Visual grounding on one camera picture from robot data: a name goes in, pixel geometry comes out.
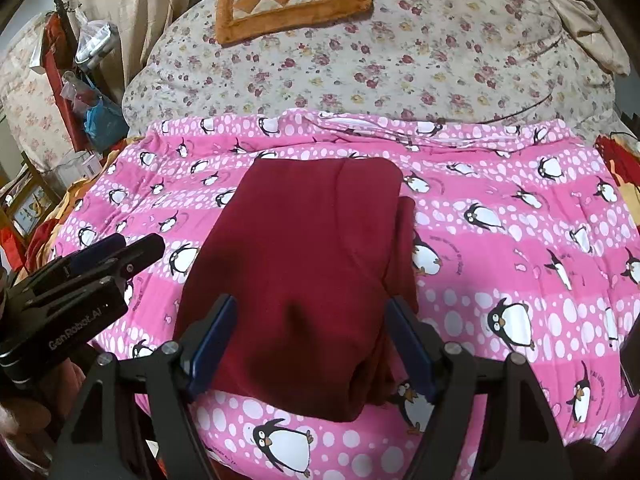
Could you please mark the person's left hand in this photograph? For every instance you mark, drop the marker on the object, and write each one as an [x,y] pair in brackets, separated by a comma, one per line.
[30,410]

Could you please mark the wooden chair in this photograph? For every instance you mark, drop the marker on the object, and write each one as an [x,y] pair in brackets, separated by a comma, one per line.
[22,205]

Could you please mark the clear plastic bag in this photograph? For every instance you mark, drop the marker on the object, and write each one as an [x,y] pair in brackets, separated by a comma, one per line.
[95,42]

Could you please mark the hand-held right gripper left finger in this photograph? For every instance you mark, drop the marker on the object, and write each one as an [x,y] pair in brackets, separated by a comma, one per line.
[215,345]

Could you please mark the red and yellow blanket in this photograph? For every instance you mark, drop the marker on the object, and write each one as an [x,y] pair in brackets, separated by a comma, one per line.
[620,160]

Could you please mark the beige curtain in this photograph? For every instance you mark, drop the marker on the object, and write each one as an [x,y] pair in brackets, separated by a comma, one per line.
[130,5]

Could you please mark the beige cloth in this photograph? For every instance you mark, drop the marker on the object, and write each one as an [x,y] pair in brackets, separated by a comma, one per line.
[575,10]

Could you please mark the blue plastic bag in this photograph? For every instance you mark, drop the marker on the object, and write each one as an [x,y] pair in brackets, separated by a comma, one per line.
[105,122]

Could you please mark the white box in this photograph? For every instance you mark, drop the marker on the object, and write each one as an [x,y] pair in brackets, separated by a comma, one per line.
[80,165]

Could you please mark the red wooden rack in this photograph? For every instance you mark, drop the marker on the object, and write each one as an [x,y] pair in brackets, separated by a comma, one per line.
[62,90]

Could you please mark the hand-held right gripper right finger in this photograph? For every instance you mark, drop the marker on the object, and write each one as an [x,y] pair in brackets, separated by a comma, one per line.
[409,352]

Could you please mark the maroon garment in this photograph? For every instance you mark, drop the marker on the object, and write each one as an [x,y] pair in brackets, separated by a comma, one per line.
[300,280]

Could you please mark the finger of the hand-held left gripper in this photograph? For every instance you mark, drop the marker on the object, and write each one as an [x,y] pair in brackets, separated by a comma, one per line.
[140,255]
[95,252]

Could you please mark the pink penguin print blanket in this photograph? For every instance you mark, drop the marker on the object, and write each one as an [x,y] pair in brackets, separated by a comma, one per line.
[500,260]

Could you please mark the orange checkered cushion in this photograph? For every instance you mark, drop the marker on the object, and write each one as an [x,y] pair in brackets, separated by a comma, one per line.
[295,0]

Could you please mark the floral bed quilt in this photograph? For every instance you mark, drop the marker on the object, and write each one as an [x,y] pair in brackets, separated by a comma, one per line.
[425,60]

